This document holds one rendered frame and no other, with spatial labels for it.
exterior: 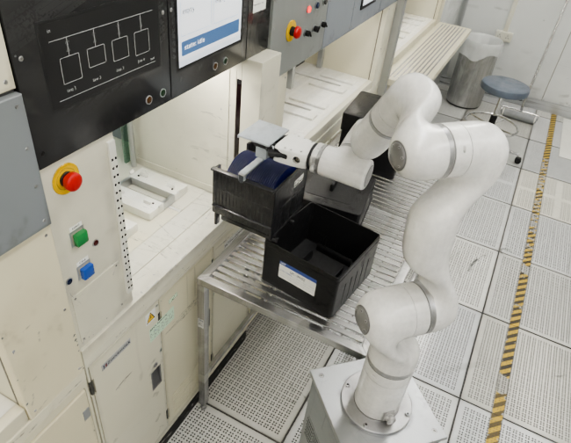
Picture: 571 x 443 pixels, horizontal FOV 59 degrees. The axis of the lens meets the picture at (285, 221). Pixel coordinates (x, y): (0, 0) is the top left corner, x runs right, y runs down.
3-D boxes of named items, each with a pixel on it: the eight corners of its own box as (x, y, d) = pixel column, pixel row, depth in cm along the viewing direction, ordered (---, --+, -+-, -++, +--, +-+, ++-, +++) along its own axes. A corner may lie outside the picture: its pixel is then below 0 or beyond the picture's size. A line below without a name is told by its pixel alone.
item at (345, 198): (356, 237, 190) (363, 210, 182) (283, 215, 197) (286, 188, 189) (372, 198, 213) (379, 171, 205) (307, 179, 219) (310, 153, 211)
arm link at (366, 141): (393, 71, 115) (343, 133, 142) (364, 122, 108) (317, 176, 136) (425, 93, 115) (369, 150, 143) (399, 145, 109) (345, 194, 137)
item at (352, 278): (259, 278, 168) (263, 238, 158) (305, 238, 187) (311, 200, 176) (330, 319, 157) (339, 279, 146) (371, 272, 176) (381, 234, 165)
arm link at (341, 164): (331, 136, 135) (315, 162, 131) (377, 152, 131) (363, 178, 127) (332, 156, 142) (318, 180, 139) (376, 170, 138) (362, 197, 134)
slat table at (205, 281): (328, 480, 193) (367, 356, 147) (198, 408, 212) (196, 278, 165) (418, 279, 288) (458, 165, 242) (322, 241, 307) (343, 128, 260)
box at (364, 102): (393, 181, 225) (407, 130, 209) (333, 163, 232) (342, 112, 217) (407, 153, 246) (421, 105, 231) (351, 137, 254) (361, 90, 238)
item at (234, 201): (266, 254, 148) (276, 162, 129) (208, 229, 155) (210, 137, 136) (303, 214, 166) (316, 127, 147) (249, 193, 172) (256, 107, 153)
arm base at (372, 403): (424, 425, 131) (444, 383, 120) (357, 443, 125) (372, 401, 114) (391, 366, 145) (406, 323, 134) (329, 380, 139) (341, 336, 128)
